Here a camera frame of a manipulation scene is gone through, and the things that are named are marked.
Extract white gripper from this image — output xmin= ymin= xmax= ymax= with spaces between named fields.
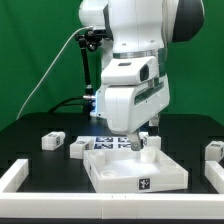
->
xmin=105 ymin=76 xmax=170 ymax=151

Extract white square tabletop part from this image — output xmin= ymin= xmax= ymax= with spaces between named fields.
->
xmin=83 ymin=147 xmax=188 ymax=193

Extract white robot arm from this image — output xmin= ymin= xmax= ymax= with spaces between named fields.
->
xmin=79 ymin=0 xmax=204 ymax=151

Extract tag marker sheet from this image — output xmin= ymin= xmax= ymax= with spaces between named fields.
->
xmin=76 ymin=136 xmax=131 ymax=150

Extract white U-shaped fence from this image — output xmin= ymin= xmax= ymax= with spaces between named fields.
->
xmin=0 ymin=159 xmax=224 ymax=220

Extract black cables at base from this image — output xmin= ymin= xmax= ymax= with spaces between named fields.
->
xmin=48 ymin=96 xmax=91 ymax=114

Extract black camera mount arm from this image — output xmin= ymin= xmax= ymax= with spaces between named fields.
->
xmin=75 ymin=29 xmax=107 ymax=113

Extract white camera cable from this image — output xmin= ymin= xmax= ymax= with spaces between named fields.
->
xmin=15 ymin=25 xmax=95 ymax=120

